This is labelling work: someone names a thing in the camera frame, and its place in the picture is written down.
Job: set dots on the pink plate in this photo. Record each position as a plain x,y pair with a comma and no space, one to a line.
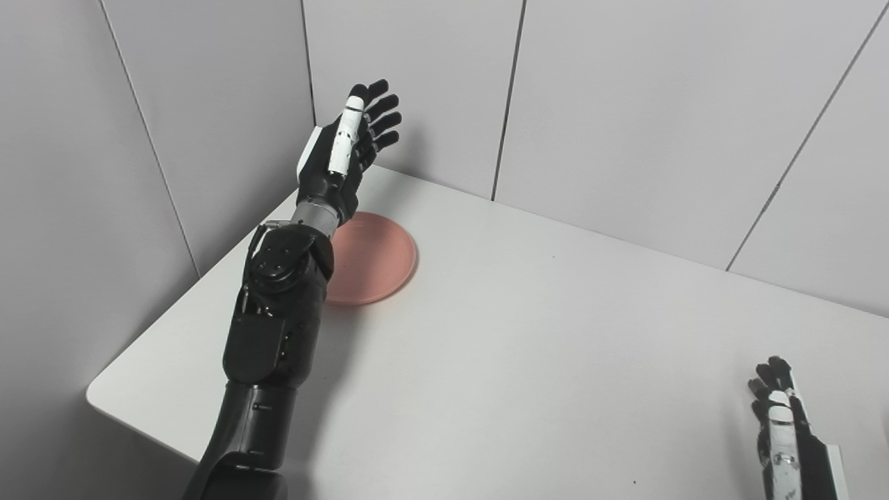
375,264

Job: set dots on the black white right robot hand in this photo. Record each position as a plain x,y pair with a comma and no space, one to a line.
806,458

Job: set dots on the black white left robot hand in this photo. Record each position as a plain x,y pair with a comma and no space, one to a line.
323,173

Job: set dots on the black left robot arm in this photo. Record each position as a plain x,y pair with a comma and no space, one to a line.
271,347

